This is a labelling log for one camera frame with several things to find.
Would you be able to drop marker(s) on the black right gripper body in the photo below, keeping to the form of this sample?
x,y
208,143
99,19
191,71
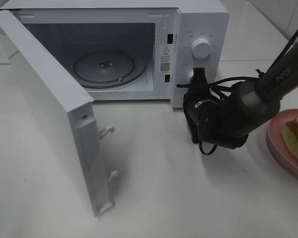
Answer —
x,y
201,111

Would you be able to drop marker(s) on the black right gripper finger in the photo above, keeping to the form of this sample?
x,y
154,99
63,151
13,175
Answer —
x,y
199,78

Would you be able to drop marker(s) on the pink round plate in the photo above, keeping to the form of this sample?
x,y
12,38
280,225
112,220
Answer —
x,y
275,141

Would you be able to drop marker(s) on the white microwave door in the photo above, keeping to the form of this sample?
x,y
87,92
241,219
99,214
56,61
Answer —
x,y
62,108

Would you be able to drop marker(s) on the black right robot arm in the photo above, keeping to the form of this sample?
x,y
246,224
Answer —
x,y
224,116

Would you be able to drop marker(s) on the white lower timer knob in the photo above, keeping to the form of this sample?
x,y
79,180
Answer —
x,y
190,76

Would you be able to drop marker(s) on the white upper power knob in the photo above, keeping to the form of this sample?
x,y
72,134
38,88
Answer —
x,y
201,47

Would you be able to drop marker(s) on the white microwave oven body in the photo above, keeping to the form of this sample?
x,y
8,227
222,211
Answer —
x,y
67,28

